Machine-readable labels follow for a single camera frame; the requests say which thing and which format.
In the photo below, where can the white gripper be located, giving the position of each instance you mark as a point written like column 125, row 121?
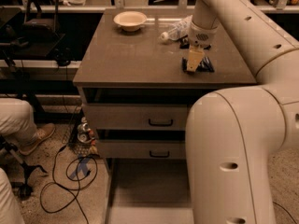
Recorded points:
column 201, row 35

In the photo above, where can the blue rxbar blueberry bar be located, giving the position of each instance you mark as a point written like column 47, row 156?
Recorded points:
column 204, row 66

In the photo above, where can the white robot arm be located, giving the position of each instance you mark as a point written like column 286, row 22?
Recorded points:
column 231, row 133

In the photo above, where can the grey drawer cabinet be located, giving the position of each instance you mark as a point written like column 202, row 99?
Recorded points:
column 136, row 68

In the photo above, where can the grey top drawer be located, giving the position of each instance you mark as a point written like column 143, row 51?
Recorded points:
column 136, row 117

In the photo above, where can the grey middle drawer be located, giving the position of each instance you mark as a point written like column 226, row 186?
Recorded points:
column 134, row 149

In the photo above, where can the open grey bottom drawer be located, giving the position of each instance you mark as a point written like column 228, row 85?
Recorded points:
column 144, row 191

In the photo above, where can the dark brown snack bar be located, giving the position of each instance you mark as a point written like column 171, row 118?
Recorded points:
column 184, row 44

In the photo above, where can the clear plastic water bottle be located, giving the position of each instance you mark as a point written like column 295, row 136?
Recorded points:
column 177, row 30

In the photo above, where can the white ceramic bowl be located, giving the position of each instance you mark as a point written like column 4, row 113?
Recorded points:
column 130, row 21

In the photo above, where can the cans beside cabinet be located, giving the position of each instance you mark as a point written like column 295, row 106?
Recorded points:
column 85, row 133

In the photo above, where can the black bag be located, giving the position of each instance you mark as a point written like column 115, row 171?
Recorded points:
column 38, row 28

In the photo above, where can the tan shoe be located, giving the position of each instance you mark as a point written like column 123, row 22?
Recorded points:
column 42, row 134

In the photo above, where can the person leg beige trousers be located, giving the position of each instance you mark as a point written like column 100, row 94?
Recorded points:
column 17, row 121

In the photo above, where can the black tripod stand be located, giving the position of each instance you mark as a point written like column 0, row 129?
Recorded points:
column 24, row 189

